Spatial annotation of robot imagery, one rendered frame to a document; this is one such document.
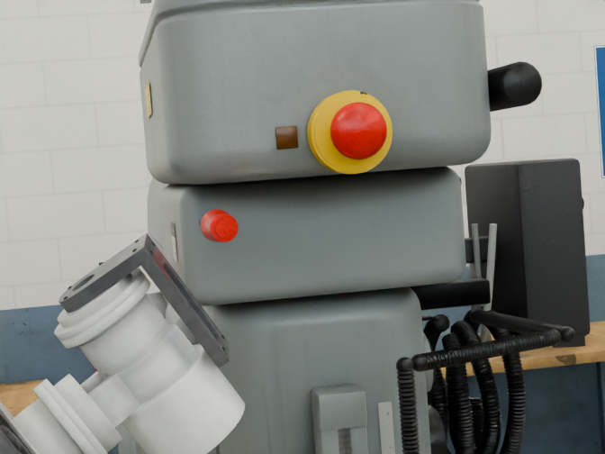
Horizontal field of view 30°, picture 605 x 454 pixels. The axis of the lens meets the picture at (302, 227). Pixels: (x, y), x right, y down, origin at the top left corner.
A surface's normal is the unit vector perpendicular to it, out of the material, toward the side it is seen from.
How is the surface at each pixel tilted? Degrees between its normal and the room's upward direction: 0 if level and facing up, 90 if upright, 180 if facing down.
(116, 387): 90
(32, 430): 55
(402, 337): 90
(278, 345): 90
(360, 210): 90
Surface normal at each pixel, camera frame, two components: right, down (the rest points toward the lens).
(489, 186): -0.98, 0.08
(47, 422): -0.11, -0.52
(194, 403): 0.48, -0.08
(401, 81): 0.18, 0.04
